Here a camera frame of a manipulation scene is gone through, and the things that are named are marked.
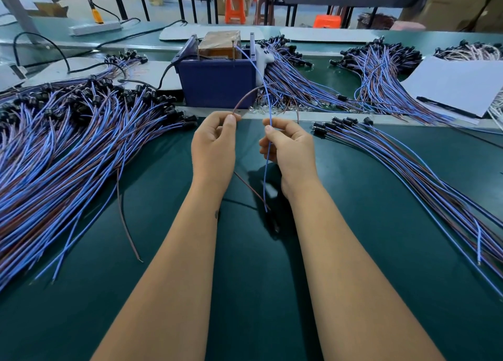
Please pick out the person's right hand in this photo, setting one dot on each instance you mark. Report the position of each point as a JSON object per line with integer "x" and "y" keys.
{"x": 292, "y": 160}

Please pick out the person's left hand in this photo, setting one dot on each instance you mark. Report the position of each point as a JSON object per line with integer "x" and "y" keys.
{"x": 214, "y": 152}

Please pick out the blue plastic tester box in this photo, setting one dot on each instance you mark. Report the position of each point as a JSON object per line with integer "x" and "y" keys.
{"x": 212, "y": 88}

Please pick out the person's left forearm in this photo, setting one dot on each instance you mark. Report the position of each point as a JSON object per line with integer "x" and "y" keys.
{"x": 161, "y": 286}

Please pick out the person's right forearm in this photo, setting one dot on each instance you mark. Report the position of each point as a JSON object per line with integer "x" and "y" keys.
{"x": 358, "y": 286}

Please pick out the white power strip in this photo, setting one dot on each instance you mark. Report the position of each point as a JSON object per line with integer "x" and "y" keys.
{"x": 94, "y": 28}

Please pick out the white flat mat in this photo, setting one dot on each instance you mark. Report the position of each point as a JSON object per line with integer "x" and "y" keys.
{"x": 216, "y": 33}
{"x": 149, "y": 74}
{"x": 330, "y": 35}

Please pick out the brown cardboard block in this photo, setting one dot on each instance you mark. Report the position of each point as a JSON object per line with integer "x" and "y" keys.
{"x": 219, "y": 45}

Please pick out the orange plastic stool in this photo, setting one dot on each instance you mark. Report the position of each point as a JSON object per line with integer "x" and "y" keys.
{"x": 328, "y": 22}
{"x": 235, "y": 9}

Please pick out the black pen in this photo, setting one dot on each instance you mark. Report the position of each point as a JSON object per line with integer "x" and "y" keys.
{"x": 449, "y": 108}

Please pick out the pink plastic stool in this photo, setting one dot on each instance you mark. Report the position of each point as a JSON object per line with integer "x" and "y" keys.
{"x": 408, "y": 26}

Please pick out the orange plug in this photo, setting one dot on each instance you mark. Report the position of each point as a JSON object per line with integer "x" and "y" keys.
{"x": 97, "y": 16}

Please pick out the white paper sheet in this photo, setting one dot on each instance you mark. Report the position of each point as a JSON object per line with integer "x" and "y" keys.
{"x": 457, "y": 84}

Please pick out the open cardboard box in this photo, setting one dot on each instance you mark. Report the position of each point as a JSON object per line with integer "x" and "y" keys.
{"x": 50, "y": 10}

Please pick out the white plastic device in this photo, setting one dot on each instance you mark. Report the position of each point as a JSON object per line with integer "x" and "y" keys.
{"x": 9, "y": 76}

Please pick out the stack of large cardboard boxes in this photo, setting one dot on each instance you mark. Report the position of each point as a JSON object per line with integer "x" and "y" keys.
{"x": 464, "y": 3}

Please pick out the grey metal pole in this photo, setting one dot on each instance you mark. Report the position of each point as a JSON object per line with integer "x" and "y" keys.
{"x": 16, "y": 7}

